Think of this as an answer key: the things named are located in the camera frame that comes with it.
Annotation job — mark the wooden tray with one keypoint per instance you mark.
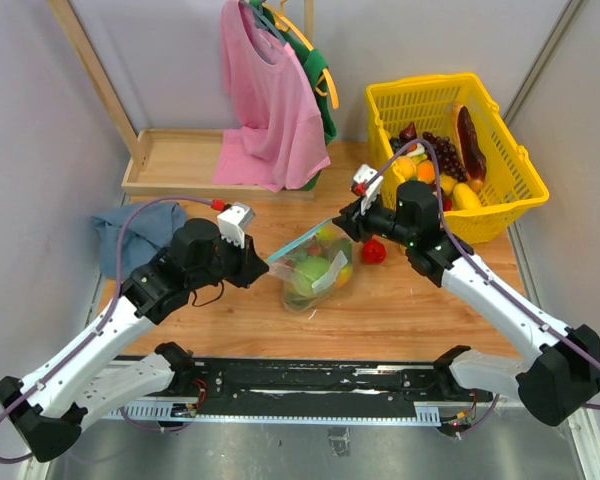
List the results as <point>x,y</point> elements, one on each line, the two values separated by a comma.
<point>182,162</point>

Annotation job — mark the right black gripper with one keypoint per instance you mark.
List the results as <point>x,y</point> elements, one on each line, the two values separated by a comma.
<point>361,220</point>

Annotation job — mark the brown sweet potato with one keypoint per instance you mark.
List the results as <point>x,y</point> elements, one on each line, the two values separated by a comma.
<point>469,152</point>

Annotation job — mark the yellow clothes hanger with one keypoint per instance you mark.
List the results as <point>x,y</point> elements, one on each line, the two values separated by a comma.
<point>325,84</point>

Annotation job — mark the green cabbage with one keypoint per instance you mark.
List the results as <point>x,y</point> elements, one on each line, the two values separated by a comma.
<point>307,272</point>

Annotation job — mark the blue cloth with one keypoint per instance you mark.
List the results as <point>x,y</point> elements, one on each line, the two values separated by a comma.
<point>148,232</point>

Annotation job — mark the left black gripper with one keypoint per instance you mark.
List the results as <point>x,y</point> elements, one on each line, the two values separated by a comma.
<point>246,258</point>

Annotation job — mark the green t-shirt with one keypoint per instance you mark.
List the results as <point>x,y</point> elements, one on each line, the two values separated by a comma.
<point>314,66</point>

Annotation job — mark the blue black grape bunch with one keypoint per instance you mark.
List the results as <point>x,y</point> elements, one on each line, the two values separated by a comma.
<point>396,143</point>

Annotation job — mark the dark red fig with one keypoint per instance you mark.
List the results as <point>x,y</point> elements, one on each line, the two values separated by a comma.
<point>409,133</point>

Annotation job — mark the orange fruit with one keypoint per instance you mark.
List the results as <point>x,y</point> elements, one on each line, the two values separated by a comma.
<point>425,172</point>

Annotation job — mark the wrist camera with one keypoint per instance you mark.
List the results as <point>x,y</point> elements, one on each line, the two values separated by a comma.
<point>232,221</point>
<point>366,185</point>

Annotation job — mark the pink t-shirt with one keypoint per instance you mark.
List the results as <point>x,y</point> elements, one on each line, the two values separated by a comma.
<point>280,141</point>

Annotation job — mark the yellow mango fruit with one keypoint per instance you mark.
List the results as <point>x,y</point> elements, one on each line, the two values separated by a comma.
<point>406,167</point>

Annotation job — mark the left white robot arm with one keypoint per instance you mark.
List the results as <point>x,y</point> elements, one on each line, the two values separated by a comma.
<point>53,405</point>

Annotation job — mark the clear zip top bag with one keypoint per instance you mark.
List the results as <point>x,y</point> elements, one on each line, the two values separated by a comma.
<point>282,265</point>

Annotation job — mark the yellow lemon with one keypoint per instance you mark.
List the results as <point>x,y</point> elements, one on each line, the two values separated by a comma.
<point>447,184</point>

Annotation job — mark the dark purple grape bunch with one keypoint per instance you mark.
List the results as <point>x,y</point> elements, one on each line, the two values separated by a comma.
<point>447,156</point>

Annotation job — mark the yellow banana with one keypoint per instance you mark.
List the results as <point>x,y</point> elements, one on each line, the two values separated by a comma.
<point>327,234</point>

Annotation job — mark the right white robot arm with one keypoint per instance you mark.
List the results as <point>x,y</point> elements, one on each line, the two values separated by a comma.
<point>558,370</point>

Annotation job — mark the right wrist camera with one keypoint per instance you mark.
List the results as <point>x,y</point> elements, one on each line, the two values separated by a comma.
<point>366,185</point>

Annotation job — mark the green yellow mango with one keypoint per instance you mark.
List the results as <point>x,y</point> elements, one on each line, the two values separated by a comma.
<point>343,276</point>

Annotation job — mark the yellow plastic basket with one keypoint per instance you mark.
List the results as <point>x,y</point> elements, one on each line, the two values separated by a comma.
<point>449,124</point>

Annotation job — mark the red bell pepper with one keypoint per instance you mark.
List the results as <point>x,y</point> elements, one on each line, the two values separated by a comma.
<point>373,252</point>

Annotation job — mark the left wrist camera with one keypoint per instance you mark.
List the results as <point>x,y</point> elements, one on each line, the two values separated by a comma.
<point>232,221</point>

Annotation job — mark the wooden rack frame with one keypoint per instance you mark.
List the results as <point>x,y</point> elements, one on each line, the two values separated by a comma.
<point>153,64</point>

